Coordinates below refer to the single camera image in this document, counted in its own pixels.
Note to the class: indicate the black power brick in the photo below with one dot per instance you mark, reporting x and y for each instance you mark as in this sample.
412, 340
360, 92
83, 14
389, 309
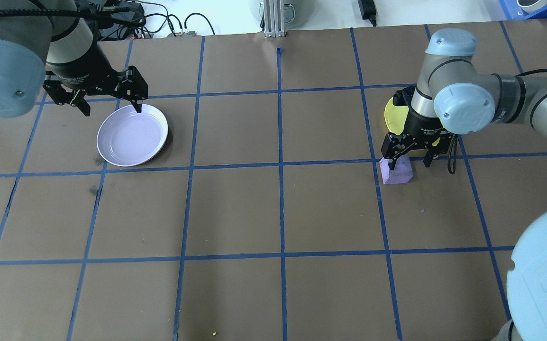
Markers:
114, 31

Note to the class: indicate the black power adapter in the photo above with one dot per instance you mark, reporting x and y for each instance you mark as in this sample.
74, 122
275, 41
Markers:
367, 7

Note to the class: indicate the aluminium extrusion post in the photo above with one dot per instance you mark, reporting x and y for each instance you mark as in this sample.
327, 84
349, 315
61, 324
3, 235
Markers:
273, 19

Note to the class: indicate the purple foam block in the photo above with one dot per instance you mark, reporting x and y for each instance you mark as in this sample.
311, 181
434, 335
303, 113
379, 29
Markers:
404, 176

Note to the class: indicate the small grey connector box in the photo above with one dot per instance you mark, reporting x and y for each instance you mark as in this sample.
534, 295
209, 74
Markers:
183, 34

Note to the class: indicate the grey round bin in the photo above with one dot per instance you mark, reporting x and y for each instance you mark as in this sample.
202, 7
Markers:
298, 12

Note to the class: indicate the blue plastic bin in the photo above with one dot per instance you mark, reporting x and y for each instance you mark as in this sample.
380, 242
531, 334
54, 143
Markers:
510, 7

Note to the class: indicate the yellow round plate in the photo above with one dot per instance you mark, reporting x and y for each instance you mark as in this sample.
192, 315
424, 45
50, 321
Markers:
394, 118

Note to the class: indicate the lavender round plate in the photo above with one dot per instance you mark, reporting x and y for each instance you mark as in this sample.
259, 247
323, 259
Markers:
131, 139

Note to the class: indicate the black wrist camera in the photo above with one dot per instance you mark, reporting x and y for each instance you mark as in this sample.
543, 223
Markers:
400, 98

